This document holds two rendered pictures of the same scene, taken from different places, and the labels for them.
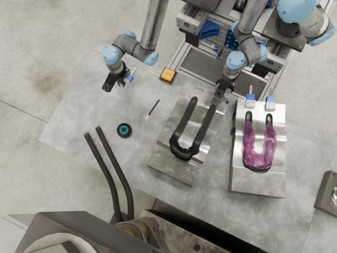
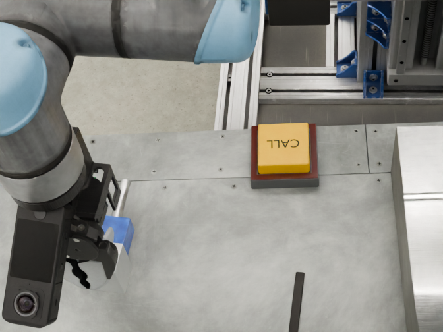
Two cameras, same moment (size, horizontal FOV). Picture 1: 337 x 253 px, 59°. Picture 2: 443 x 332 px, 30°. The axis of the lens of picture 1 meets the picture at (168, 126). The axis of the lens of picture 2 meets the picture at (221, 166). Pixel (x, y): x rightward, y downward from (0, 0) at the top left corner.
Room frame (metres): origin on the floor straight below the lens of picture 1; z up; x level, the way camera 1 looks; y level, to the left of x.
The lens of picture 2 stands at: (0.26, 0.24, 1.64)
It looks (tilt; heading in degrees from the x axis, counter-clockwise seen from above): 56 degrees down; 339
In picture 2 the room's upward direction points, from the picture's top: 11 degrees counter-clockwise
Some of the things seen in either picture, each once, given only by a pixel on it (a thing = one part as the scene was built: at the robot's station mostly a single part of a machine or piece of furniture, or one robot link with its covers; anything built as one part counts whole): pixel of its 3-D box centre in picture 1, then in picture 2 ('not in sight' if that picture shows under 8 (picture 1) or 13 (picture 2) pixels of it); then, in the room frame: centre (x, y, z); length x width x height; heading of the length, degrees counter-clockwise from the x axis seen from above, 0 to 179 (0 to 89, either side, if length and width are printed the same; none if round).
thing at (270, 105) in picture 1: (270, 99); not in sight; (0.51, -0.57, 0.86); 0.13 x 0.05 x 0.05; 165
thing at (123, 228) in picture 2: (129, 77); (113, 229); (0.76, 0.19, 0.83); 0.13 x 0.05 x 0.05; 140
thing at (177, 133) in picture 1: (192, 127); not in sight; (0.39, -0.12, 0.92); 0.35 x 0.16 x 0.09; 148
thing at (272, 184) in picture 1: (258, 146); not in sight; (0.26, -0.46, 0.86); 0.50 x 0.26 x 0.11; 165
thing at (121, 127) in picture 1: (124, 130); not in sight; (0.45, 0.24, 0.82); 0.08 x 0.08 x 0.04
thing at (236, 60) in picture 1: (234, 62); not in sight; (0.61, -0.34, 1.14); 0.09 x 0.08 x 0.11; 104
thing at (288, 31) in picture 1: (293, 19); not in sight; (0.84, -0.69, 1.09); 0.15 x 0.15 x 0.10
